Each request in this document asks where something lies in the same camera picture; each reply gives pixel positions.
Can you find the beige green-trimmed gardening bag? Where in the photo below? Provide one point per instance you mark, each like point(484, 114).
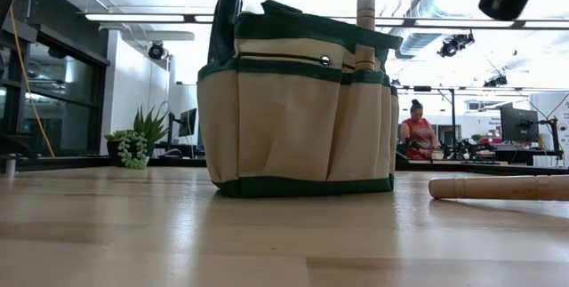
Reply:
point(284, 131)

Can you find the black background robot arm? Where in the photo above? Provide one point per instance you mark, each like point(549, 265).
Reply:
point(471, 149)

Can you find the black ceiling spotlight cluster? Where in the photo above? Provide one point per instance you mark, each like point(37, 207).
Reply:
point(454, 43)

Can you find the small black track light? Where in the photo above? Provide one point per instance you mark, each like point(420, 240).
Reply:
point(495, 81)

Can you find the round black ceiling spotlight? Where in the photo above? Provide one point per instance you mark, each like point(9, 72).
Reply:
point(156, 50)

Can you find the large black monitor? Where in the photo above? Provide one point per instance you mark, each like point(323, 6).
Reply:
point(518, 125)

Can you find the small black monitor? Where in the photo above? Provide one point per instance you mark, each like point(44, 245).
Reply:
point(187, 122)

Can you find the dark background desk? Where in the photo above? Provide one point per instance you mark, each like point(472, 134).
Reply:
point(524, 153)

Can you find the person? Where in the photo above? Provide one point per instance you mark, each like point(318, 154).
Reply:
point(420, 136)

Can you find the potted green succulent plant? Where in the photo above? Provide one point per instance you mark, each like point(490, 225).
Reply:
point(129, 149)

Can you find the black background rig frame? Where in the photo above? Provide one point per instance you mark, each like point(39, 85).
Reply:
point(452, 109)

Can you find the ceiling light rail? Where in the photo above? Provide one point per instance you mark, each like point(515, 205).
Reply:
point(133, 18)

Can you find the black table frame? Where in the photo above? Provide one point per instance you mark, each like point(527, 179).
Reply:
point(178, 161)

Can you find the silver metal post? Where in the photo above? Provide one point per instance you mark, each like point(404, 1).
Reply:
point(10, 167)

